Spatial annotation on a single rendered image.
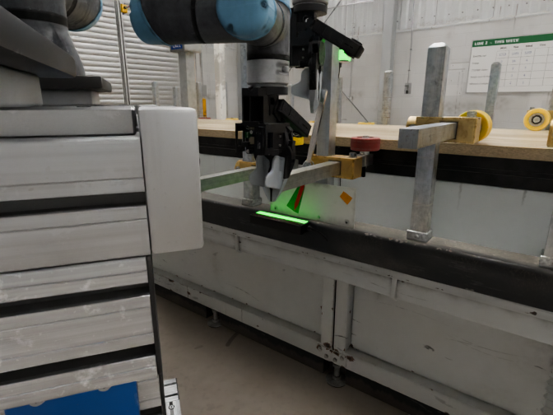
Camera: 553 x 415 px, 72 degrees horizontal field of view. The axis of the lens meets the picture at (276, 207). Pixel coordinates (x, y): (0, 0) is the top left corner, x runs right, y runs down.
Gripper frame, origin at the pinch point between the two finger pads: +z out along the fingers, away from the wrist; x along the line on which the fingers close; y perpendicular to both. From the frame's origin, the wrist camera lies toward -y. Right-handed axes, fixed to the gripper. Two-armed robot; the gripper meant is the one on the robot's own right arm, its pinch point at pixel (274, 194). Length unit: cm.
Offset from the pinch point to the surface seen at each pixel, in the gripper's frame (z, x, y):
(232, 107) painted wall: -17, -723, -760
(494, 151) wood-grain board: -7, 31, -46
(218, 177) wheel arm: 0.4, -23.5, -8.0
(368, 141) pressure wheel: -8.1, 2.3, -38.3
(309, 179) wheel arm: -1.8, 1.5, -10.3
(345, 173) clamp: -1.3, 3.0, -24.4
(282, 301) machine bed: 57, -34, -51
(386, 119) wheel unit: -11, -30, -134
